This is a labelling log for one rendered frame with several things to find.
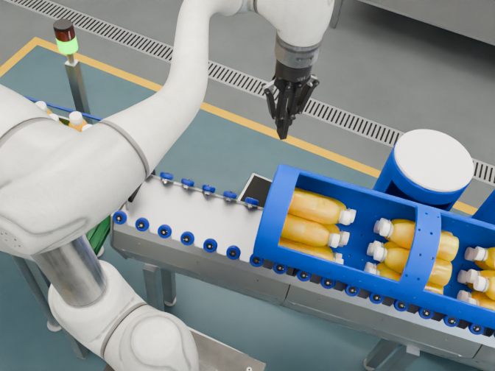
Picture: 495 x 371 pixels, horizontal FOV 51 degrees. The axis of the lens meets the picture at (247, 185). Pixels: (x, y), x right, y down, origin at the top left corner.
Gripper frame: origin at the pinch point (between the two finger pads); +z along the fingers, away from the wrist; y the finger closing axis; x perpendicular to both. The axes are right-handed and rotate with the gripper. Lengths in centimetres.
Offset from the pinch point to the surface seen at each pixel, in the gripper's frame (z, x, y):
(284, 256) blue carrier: 38.4, -14.4, 0.1
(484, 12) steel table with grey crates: 121, 169, 234
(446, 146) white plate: 46, 15, 74
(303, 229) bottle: 33.9, -9.9, 6.8
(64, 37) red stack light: 23, 75, -46
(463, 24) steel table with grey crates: 121, 160, 211
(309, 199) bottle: 29.2, -3.7, 10.5
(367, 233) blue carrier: 50, -9, 32
